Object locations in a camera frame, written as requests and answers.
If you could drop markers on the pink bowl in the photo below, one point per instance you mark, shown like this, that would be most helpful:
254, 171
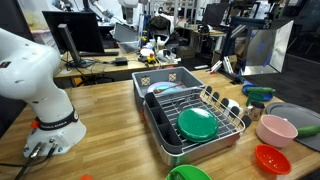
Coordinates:
275, 133

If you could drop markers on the large grey plate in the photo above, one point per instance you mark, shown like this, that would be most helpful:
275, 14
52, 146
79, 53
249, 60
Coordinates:
286, 111

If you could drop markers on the dark green plastic cup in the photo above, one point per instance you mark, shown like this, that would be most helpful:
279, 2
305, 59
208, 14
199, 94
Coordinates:
254, 98

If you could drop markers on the white cup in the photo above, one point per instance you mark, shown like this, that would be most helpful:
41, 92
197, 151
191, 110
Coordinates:
235, 105

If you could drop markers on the black office chair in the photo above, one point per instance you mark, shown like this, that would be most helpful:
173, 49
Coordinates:
159, 25

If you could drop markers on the green bowl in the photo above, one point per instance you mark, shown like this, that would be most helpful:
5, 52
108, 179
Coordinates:
191, 173

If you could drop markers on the red-orange bowl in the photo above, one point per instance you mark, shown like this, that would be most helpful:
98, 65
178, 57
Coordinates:
272, 160

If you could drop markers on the small orange block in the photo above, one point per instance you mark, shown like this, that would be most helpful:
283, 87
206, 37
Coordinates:
86, 177

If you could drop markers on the silver reflector panel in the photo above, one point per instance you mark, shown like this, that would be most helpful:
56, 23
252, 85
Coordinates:
270, 46

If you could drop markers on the light blue plate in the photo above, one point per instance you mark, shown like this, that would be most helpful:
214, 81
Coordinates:
163, 87

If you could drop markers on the green plate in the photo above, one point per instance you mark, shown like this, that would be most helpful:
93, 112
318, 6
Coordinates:
197, 125

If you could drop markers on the black camera stand with clamp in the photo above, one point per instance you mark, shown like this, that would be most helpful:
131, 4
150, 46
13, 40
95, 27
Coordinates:
230, 63

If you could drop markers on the wooden background desk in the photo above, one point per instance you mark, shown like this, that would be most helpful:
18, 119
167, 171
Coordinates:
100, 68

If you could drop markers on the red spoon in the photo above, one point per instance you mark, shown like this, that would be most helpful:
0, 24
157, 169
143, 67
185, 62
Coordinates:
168, 88

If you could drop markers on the grey plastic crate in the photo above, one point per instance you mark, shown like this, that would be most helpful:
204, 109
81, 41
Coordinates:
160, 75

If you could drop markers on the black computer monitor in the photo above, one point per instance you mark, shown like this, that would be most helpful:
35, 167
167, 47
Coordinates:
75, 30

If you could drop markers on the white headset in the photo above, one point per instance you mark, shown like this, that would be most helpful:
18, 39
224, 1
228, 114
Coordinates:
166, 55

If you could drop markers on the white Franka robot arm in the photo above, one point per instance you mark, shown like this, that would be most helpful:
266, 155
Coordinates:
30, 83

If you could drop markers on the black power brick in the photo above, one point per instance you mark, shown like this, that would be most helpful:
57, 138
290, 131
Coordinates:
121, 61

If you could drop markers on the steel cup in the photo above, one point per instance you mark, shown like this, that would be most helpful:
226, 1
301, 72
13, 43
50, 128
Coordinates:
256, 111

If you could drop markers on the green zucchini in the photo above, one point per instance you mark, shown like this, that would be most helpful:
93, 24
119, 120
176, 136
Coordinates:
260, 90
308, 131

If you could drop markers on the grey dish rack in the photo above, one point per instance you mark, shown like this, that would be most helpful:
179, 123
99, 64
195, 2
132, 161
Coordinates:
166, 133

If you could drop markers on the clear plastic storage box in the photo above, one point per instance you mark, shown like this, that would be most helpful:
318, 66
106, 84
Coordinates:
126, 36

